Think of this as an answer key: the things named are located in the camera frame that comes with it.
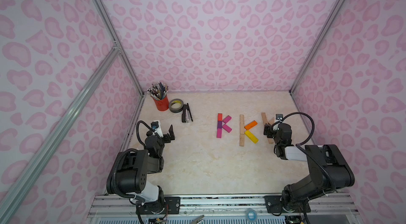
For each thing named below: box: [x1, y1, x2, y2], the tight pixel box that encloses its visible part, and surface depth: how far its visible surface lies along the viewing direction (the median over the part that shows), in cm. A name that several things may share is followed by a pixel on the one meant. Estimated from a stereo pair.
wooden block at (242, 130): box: [239, 121, 245, 140], surface depth 102 cm
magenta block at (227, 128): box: [222, 124, 233, 134], surface depth 103 cm
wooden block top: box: [239, 114, 245, 130], surface depth 105 cm
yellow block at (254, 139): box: [244, 129, 260, 144], surface depth 98 cm
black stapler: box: [181, 103, 193, 123], surface depth 108 cm
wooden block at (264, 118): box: [261, 112, 269, 125], surface depth 109 cm
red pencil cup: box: [153, 95, 170, 112], surface depth 109 cm
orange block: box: [244, 120, 258, 130], surface depth 103 cm
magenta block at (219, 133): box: [216, 128, 223, 139], surface depth 100 cm
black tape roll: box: [168, 98, 184, 114], surface depth 113 cm
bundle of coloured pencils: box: [146, 81, 169, 101], surface depth 101 cm
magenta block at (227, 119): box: [222, 115, 232, 124], surface depth 106 cm
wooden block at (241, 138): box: [239, 131, 245, 147], surface depth 97 cm
